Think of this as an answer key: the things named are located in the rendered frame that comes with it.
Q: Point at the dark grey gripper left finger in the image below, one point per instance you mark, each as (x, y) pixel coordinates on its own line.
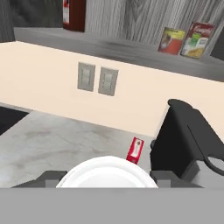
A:
(48, 179)

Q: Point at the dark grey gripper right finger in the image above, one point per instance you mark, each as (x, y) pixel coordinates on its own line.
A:
(169, 179)

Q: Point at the grey wooden cabinet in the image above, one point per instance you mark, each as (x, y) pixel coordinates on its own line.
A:
(122, 32)

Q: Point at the white plate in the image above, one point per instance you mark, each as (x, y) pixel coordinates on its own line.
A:
(106, 175)

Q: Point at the black hob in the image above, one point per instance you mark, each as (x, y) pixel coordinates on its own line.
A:
(8, 119)

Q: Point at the yellow and red soup box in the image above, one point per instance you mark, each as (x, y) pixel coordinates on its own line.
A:
(172, 40)

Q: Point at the red and white soup box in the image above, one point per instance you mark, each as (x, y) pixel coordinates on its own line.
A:
(197, 40)

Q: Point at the dark red box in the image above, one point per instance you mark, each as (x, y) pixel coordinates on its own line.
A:
(74, 14)

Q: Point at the grey wall switch plate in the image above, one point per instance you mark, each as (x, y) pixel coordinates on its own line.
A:
(86, 76)
(108, 81)

